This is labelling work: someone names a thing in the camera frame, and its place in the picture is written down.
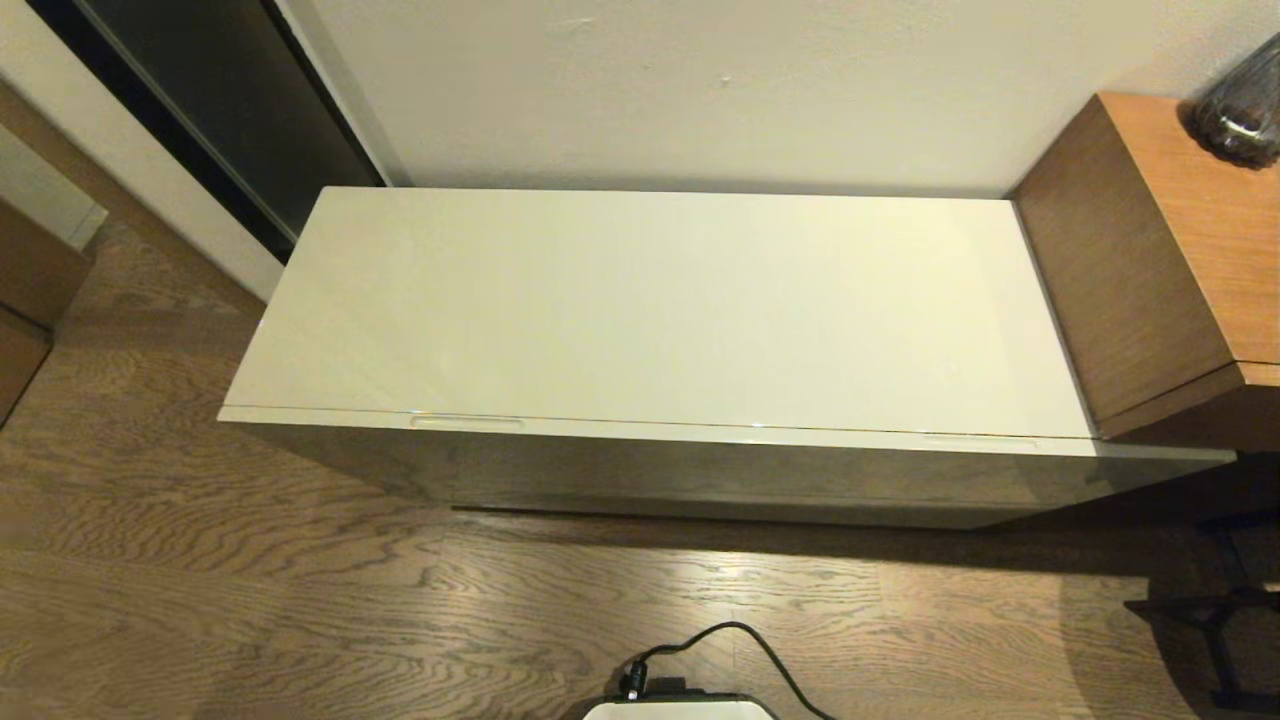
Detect white deep cabinet drawer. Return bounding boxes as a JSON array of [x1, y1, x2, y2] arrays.
[[217, 404, 1239, 503]]

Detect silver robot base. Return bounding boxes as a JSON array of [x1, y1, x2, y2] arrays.
[[583, 694, 777, 720]]

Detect white glossy low cabinet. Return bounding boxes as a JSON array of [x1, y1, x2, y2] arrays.
[[217, 186, 1239, 532]]

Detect dark door panel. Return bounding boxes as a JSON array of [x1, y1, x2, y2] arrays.
[[28, 0, 393, 265]]

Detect brown wooden side table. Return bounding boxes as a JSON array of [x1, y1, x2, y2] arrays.
[[1010, 92, 1280, 453]]

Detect brown wooden furniture piece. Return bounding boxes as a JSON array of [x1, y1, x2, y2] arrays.
[[0, 193, 108, 428]]

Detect black metal stand legs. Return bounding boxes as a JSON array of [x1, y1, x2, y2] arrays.
[[1121, 514, 1280, 714]]

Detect dark glass vase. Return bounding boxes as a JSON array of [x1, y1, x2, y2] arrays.
[[1184, 34, 1280, 170]]

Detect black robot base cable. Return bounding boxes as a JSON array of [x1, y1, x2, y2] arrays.
[[617, 620, 837, 720]]

